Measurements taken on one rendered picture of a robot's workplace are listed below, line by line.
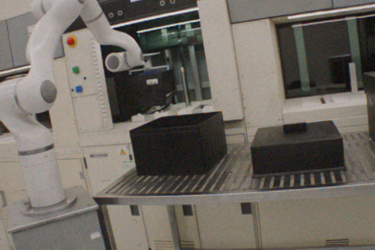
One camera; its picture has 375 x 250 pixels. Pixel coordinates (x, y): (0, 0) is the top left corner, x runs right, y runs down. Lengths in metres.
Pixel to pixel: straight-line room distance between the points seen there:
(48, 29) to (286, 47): 1.27
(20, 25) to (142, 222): 1.26
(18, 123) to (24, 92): 0.13
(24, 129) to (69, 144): 0.86
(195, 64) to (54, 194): 1.59
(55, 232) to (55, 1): 0.77
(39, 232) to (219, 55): 0.98
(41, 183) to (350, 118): 1.23
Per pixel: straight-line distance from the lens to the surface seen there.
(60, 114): 2.00
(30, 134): 1.15
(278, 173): 1.13
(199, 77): 2.52
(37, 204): 1.20
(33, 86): 1.10
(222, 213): 1.77
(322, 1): 1.57
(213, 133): 1.32
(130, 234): 2.02
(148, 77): 1.92
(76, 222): 1.14
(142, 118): 1.97
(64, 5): 1.29
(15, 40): 2.15
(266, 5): 1.57
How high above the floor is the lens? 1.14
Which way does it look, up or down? 7 degrees down
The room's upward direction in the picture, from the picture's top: 9 degrees counter-clockwise
